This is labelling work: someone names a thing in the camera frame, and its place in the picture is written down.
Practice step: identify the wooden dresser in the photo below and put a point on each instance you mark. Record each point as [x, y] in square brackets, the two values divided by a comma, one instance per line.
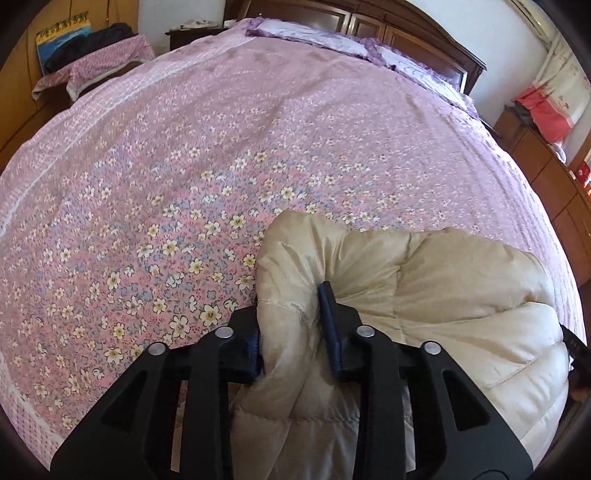
[554, 184]

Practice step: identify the white air conditioner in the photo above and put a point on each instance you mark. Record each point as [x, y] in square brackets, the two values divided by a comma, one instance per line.
[535, 14]

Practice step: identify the dark wooden nightstand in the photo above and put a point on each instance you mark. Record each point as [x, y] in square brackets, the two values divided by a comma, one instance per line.
[184, 39]

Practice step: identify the pink floral cloth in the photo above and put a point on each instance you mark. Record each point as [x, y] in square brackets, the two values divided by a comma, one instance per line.
[106, 60]

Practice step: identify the purple frilled white pillow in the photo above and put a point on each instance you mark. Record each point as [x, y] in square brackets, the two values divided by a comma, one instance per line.
[415, 69]
[300, 34]

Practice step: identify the dark clothes pile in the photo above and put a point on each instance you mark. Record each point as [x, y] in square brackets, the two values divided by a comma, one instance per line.
[106, 37]

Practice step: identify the blue and yellow picture book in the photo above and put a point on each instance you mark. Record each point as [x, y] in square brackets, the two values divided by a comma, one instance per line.
[60, 41]

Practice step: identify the dark wooden headboard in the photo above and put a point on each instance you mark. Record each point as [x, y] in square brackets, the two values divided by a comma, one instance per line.
[415, 41]

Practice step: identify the red box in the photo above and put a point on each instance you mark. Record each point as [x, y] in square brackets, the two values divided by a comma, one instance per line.
[584, 174]

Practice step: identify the pink floral bedspread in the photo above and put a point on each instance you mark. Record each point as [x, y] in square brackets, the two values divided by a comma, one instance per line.
[184, 161]

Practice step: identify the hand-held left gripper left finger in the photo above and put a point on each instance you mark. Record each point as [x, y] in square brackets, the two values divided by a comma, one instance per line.
[244, 355]

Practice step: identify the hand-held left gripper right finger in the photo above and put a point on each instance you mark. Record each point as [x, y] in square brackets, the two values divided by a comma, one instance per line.
[330, 318]

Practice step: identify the beige quilted down jacket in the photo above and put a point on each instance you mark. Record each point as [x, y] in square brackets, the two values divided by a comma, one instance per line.
[438, 300]

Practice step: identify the papers on nightstand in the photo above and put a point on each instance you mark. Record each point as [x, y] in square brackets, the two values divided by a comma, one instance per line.
[196, 24]

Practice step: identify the grey clothes pile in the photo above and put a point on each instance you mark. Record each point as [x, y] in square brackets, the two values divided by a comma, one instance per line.
[524, 113]

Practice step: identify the person's right hand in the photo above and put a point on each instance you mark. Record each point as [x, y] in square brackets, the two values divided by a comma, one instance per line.
[579, 394]

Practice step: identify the red and pink hanging cloth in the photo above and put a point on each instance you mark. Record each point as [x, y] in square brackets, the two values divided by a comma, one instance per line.
[545, 110]

